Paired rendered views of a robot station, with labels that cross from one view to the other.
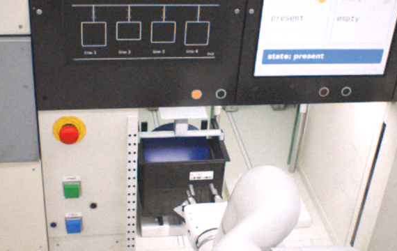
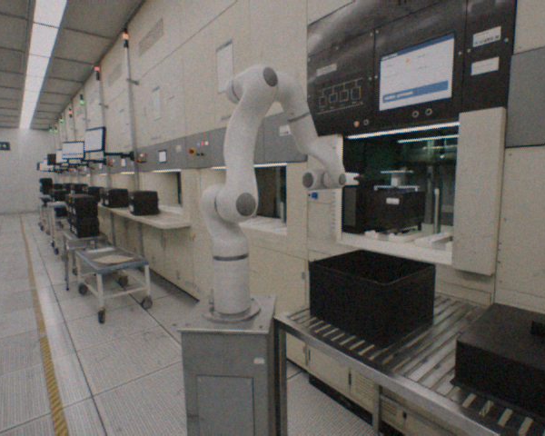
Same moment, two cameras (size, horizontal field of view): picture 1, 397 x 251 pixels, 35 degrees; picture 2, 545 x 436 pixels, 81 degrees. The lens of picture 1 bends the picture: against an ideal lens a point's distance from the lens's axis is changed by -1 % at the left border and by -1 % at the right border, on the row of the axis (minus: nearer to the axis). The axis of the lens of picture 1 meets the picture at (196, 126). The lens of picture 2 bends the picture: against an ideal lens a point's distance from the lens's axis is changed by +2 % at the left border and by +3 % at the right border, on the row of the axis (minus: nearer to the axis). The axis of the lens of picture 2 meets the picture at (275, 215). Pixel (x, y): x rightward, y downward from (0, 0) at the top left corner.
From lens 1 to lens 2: 141 cm
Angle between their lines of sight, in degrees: 63
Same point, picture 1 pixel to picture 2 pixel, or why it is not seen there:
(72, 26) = (317, 99)
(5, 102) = not seen: hidden behind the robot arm
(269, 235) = not seen: hidden behind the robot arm
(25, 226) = (301, 194)
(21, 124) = not seen: hidden behind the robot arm
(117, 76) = (330, 119)
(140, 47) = (336, 104)
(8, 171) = (297, 166)
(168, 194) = (377, 211)
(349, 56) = (427, 89)
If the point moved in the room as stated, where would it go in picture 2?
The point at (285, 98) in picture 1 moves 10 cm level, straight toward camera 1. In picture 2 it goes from (395, 121) to (374, 120)
